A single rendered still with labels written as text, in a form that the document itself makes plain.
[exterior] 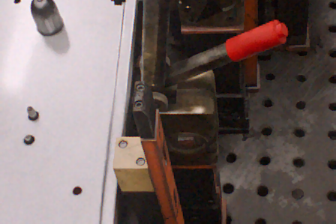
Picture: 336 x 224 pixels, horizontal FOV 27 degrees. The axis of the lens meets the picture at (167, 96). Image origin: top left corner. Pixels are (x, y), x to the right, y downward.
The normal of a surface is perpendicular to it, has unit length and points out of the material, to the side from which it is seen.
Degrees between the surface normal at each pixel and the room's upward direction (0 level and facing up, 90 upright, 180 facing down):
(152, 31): 90
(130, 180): 90
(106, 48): 0
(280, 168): 0
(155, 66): 90
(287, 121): 0
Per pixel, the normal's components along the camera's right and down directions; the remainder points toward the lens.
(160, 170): -0.05, 0.85
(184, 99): -0.11, -0.53
